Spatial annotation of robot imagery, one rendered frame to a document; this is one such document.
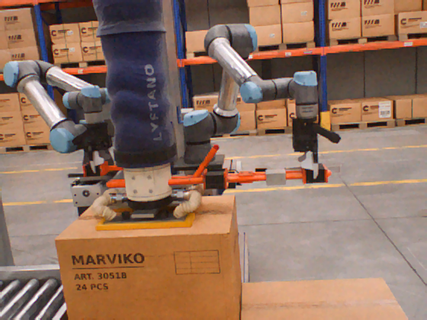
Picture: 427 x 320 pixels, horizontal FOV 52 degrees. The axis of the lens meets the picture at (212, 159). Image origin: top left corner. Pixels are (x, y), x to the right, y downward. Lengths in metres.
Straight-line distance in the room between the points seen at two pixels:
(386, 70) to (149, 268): 9.21
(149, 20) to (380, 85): 9.07
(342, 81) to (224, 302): 8.84
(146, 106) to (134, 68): 0.13
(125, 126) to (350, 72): 8.87
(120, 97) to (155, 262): 0.56
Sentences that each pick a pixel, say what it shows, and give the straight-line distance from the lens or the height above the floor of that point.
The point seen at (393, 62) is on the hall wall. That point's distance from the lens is 10.38.
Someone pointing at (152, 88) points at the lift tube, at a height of 1.41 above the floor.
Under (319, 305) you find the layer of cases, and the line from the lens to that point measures 1.80.
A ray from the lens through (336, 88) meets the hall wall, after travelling 10.10.
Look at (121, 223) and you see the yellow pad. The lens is 1.56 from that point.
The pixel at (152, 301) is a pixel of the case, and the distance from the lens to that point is 1.58.
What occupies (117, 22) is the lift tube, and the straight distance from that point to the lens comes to 1.48.
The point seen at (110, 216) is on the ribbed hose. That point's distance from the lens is 1.58.
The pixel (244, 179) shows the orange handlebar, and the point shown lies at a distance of 1.54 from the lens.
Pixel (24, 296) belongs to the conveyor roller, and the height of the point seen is 0.54.
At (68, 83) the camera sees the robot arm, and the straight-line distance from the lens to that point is 2.17.
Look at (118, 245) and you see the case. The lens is 1.52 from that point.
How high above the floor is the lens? 1.48
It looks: 12 degrees down
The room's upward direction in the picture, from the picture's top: 5 degrees counter-clockwise
